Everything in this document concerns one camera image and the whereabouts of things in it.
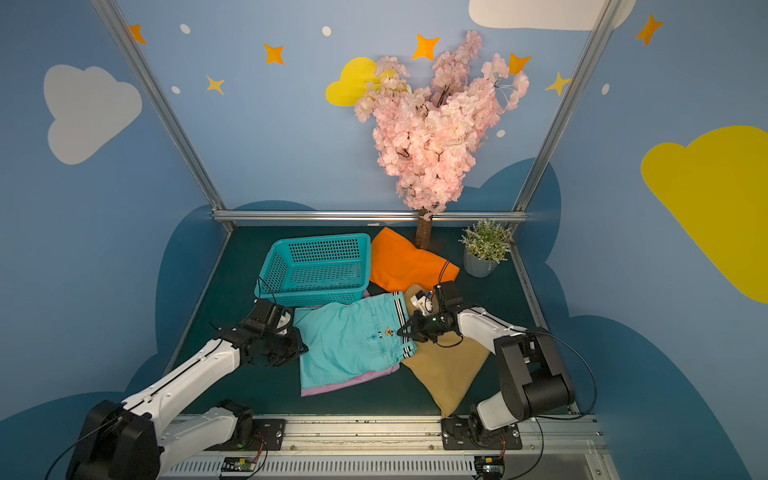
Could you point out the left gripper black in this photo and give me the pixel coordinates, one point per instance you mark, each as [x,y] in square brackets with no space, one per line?
[287,346]

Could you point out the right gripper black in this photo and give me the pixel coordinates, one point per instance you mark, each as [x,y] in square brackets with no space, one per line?
[420,327]

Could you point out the teal pants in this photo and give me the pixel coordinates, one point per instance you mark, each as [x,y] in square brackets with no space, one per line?
[351,339]

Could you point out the teal plastic basket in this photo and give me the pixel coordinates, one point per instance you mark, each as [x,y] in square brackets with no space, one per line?
[315,271]

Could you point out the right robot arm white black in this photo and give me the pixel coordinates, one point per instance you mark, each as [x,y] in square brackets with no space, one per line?
[532,376]

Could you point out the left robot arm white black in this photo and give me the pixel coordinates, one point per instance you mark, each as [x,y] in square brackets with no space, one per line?
[140,438]

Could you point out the folded khaki pants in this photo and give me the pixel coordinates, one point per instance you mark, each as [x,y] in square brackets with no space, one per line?
[447,368]

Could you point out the folded orange pants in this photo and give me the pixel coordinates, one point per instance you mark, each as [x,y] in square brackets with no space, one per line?
[396,264]

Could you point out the small potted green plant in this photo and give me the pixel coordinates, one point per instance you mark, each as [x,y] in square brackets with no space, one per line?
[486,245]

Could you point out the left controller board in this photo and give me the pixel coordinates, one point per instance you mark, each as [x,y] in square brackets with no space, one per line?
[239,465]

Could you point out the controller board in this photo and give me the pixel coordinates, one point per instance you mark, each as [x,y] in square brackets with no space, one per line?
[239,465]
[488,468]

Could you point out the right controller board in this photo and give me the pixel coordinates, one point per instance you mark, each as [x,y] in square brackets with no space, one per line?
[488,468]

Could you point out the pink cherry blossom tree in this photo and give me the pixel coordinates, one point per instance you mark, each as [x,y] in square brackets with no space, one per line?
[426,138]

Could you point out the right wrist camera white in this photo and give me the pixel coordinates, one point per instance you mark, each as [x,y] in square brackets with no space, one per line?
[422,302]

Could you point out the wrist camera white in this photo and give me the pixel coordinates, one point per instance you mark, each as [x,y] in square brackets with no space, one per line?
[284,323]
[422,302]

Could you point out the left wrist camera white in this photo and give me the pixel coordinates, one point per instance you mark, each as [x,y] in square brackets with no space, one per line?
[284,323]

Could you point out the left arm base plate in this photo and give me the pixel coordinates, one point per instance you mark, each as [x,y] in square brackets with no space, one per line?
[262,433]

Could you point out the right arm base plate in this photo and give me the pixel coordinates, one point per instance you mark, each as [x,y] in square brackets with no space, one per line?
[468,433]

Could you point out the aluminium front rail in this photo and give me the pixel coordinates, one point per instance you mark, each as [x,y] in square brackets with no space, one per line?
[410,447]

